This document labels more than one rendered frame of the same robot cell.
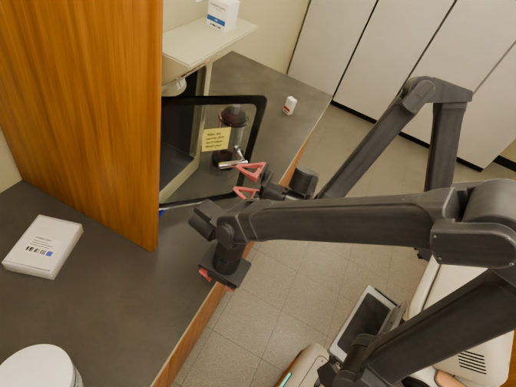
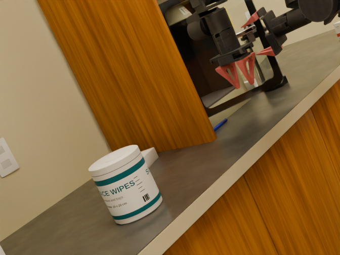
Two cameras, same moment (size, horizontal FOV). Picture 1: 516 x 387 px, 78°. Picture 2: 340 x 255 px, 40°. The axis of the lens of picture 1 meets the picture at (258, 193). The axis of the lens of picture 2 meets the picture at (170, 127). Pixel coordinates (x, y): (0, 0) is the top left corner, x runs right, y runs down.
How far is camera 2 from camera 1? 101 cm
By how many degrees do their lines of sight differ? 46
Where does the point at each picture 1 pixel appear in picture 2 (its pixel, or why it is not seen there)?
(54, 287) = not seen: hidden behind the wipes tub
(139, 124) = (144, 7)
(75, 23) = not seen: outside the picture
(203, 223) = (194, 23)
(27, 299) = not seen: hidden behind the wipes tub
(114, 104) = (129, 8)
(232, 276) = (235, 49)
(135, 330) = (201, 169)
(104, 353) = (176, 184)
